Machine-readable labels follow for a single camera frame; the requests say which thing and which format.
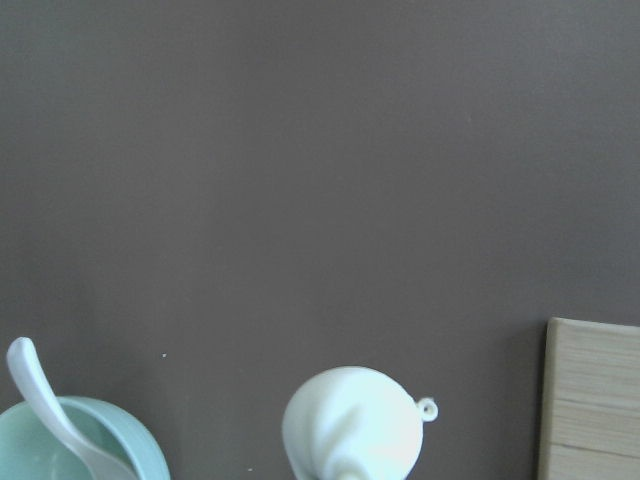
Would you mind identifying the light green ceramic bowl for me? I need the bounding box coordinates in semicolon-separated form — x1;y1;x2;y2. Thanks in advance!
0;395;171;480

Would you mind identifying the white ceramic spoon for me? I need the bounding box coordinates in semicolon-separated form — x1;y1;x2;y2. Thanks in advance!
6;337;137;479

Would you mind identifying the wooden cutting board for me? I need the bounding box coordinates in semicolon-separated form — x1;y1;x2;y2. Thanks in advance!
538;318;639;479

